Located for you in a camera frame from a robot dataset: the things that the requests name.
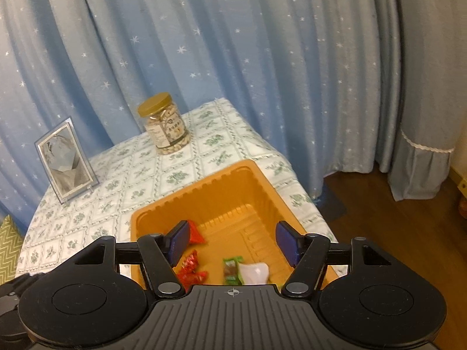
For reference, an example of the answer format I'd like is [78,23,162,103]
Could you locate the brown green candy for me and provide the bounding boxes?
[222,256,243,286]

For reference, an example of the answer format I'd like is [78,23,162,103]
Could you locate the orange plastic tray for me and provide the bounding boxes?
[130,160,306,287]

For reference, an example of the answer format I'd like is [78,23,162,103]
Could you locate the small yellow stool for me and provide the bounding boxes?
[457,178,467,219]

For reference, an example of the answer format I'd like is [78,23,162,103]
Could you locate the grey lace trimmed curtain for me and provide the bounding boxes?
[374,0,466,201]

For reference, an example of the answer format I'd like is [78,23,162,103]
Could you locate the floral white tablecloth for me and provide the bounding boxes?
[16,99,336,275]

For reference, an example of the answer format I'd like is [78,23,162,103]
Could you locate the white wrapped candy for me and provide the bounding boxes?
[238,262,269,285]

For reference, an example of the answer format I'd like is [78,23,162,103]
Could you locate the blue star curtain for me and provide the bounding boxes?
[1,0,400,228]

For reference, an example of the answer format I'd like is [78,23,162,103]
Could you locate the silver picture frame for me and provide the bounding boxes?
[35,117,99,204]

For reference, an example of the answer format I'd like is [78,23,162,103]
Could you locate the red candy packet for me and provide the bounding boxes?
[188,220,206,245]

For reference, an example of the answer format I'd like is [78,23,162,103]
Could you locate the red snack packet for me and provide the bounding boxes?
[176,250,209,291]

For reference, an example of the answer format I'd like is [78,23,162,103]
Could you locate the green zigzag cushion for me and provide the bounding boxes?
[0,215,23,284]

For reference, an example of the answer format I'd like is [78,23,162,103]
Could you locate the nut jar gold lid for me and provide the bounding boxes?
[138,92,190,155]

